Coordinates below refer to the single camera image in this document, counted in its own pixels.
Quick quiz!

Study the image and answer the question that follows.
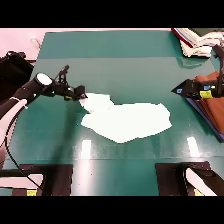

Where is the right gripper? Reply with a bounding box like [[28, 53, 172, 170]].
[[181, 78, 205, 100]]

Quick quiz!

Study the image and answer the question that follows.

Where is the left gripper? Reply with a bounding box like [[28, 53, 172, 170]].
[[62, 84, 88, 102]]

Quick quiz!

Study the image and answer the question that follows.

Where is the white garment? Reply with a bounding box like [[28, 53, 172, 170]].
[[79, 92, 173, 144]]

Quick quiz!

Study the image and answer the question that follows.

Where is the orange garment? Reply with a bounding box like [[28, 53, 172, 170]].
[[194, 71, 224, 134]]

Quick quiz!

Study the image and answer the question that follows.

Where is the blue garment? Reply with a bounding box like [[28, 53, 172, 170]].
[[185, 96, 224, 143]]

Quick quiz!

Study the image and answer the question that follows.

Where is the heap of clothes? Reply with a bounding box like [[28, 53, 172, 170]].
[[171, 28, 224, 59]]

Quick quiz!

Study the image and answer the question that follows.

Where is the black bag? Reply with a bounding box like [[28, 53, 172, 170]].
[[0, 50, 36, 103]]

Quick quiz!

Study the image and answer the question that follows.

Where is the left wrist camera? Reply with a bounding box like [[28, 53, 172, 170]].
[[54, 64, 71, 88]]

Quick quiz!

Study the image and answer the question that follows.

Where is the black cable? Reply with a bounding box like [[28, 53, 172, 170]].
[[2, 104, 46, 197]]

